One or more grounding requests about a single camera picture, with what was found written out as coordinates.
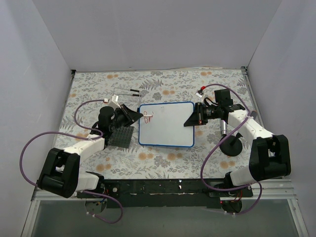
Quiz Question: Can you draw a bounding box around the blue framed whiteboard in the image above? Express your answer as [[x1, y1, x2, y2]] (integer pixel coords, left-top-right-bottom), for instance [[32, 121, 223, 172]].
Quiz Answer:
[[138, 101, 195, 148]]

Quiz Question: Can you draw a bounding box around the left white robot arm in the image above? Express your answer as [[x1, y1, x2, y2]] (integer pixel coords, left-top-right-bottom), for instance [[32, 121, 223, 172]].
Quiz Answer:
[[37, 105, 143, 198]]

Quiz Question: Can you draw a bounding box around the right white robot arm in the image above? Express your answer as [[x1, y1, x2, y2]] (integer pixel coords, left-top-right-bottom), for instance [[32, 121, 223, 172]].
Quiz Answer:
[[184, 89, 291, 196]]

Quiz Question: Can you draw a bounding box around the silver metal cylinder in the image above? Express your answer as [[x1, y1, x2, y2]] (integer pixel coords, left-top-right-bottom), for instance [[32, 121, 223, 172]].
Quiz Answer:
[[220, 120, 228, 136]]

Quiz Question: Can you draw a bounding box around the grey studded baseplate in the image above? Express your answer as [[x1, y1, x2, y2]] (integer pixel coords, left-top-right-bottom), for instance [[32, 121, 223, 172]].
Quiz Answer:
[[108, 126, 134, 149]]

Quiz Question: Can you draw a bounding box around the black round stand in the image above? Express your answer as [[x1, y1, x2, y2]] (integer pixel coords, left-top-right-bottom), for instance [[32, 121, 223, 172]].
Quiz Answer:
[[219, 133, 242, 157]]

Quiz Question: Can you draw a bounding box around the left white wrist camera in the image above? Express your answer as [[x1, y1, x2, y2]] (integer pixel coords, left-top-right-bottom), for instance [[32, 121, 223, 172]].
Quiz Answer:
[[103, 94, 121, 109]]

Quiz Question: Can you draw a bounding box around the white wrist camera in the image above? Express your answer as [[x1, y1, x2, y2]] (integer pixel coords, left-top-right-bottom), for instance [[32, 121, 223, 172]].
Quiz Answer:
[[103, 94, 121, 109], [196, 86, 206, 98]]

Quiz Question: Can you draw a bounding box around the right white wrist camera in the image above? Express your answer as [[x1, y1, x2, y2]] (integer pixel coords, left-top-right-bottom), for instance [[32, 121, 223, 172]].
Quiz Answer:
[[196, 86, 206, 98]]

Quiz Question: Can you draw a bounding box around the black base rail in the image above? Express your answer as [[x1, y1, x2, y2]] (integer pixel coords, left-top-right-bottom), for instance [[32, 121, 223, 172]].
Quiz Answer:
[[77, 179, 253, 209]]

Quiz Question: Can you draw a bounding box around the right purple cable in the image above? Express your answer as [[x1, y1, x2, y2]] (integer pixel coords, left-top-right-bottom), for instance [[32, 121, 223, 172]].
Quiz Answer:
[[200, 83, 263, 215]]

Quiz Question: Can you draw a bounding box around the purple cable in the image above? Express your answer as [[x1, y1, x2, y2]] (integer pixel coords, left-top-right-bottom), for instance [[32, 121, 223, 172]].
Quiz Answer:
[[19, 98, 124, 224], [200, 83, 263, 215]]

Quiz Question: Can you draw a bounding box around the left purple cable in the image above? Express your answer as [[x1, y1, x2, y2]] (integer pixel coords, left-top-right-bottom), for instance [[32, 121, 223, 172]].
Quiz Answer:
[[19, 98, 124, 224]]

